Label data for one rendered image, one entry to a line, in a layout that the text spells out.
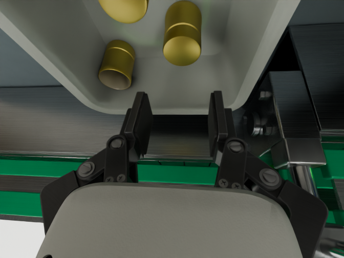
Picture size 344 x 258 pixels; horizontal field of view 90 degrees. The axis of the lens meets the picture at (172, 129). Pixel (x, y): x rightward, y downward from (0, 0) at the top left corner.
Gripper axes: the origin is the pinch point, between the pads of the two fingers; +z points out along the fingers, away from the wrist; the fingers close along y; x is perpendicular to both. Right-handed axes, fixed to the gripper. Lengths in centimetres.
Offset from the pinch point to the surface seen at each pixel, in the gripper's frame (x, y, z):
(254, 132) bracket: -5.8, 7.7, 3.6
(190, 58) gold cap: 1.2, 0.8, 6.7
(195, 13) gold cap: 3.8, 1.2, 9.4
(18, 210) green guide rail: -15.2, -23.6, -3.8
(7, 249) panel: -34, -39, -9
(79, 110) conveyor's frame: -9.5, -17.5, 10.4
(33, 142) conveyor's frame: -11.0, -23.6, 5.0
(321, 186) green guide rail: -11.8, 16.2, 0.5
